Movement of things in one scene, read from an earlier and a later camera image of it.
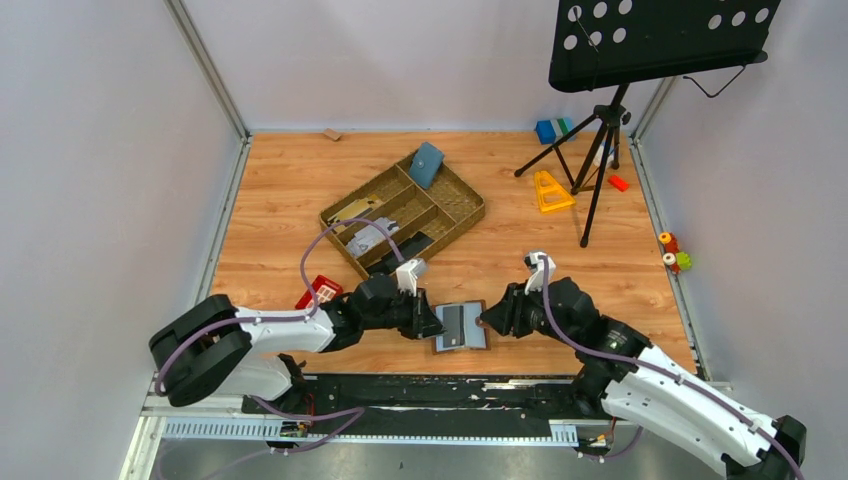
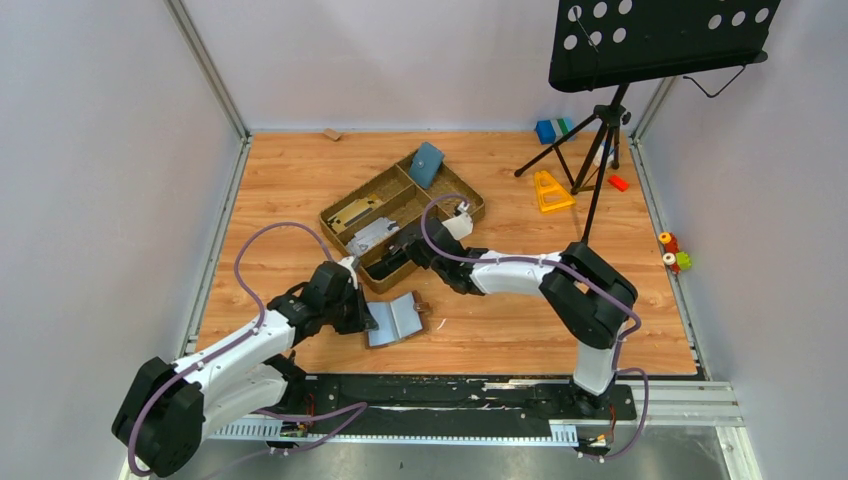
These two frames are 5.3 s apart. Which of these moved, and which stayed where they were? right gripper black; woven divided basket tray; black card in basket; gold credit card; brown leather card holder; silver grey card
Moved: brown leather card holder; right gripper black
Stayed: silver grey card; woven divided basket tray; black card in basket; gold credit card
